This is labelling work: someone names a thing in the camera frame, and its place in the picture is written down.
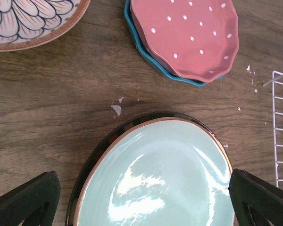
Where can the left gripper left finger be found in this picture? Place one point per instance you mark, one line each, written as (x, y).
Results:
(33, 203)

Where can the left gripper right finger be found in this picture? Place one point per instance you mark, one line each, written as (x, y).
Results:
(255, 201)

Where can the black rimmed beige plate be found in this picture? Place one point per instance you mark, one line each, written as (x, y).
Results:
(104, 144)

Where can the green plate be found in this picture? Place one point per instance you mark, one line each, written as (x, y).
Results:
(164, 172)

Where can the red dotted scalloped plate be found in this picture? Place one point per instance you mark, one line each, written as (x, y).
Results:
(224, 17)

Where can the floral patterned brown plate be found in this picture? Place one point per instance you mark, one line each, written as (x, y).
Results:
(30, 23)

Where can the blue dotted plate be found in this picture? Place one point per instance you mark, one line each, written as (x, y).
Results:
(141, 51)

